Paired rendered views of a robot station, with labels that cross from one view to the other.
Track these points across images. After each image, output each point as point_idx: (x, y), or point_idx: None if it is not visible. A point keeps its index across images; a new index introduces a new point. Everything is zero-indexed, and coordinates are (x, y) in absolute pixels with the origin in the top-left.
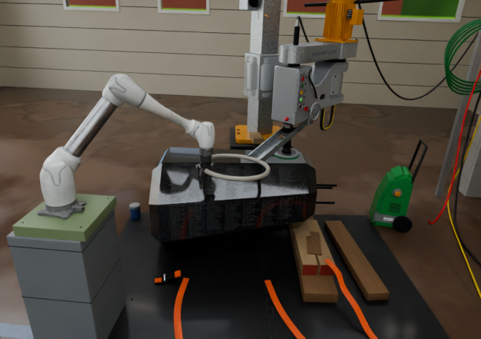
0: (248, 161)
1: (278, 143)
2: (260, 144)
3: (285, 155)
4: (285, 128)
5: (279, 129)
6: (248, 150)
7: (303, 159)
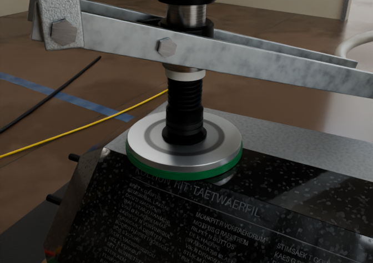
0: (372, 147)
1: (276, 43)
2: (342, 67)
3: (211, 117)
4: (208, 19)
5: (222, 41)
6: (353, 224)
7: (150, 114)
